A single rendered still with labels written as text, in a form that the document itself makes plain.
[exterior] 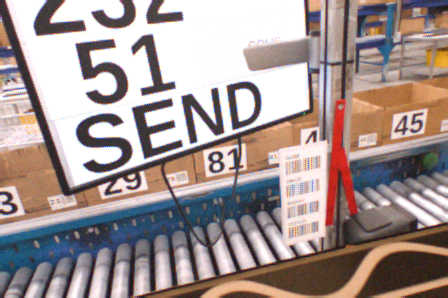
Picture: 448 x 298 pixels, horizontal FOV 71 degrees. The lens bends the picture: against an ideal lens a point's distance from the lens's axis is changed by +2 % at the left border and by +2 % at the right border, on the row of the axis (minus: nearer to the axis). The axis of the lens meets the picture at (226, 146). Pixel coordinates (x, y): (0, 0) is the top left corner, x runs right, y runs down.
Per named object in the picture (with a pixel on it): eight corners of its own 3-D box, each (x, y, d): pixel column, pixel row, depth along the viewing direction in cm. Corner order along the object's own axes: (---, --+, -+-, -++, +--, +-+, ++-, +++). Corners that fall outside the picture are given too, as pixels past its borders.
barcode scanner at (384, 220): (421, 258, 59) (422, 214, 55) (364, 281, 58) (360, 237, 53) (395, 237, 65) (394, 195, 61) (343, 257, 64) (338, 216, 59)
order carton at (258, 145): (197, 185, 117) (191, 143, 111) (188, 156, 144) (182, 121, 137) (294, 165, 124) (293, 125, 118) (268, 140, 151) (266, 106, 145)
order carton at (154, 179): (87, 208, 110) (73, 165, 104) (99, 172, 137) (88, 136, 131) (197, 185, 117) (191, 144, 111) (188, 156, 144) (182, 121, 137)
